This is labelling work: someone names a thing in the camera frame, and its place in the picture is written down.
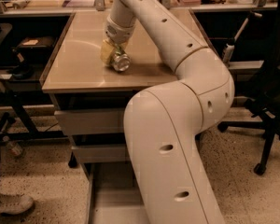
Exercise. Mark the plastic water bottle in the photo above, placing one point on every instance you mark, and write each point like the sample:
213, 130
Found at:
15, 149

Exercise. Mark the black box with label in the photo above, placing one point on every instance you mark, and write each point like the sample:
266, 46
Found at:
36, 47

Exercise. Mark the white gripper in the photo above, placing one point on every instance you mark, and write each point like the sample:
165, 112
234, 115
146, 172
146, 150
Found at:
118, 32

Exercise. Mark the grey drawer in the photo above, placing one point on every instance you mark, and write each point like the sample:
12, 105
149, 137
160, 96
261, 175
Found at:
113, 196
90, 121
101, 153

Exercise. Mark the grey drawer cabinet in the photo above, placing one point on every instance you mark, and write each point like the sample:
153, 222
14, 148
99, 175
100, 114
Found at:
76, 79

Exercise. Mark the middle grey drawer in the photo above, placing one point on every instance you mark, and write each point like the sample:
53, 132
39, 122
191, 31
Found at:
101, 153

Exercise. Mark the black office chair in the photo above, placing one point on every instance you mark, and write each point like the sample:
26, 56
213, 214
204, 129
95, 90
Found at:
262, 94

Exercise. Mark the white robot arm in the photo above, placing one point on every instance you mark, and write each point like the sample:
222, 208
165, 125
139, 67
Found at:
161, 122

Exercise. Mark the top grey drawer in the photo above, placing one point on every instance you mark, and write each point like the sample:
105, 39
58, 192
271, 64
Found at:
90, 121

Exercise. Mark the white handheld tool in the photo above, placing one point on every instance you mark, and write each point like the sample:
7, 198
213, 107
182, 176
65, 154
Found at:
230, 45

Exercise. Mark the bottom grey drawer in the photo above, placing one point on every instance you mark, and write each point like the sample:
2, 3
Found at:
113, 196

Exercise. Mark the green soda can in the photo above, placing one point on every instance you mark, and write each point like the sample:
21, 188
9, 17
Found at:
120, 61

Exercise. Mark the white sneaker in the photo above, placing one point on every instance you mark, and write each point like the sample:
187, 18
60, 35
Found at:
15, 204

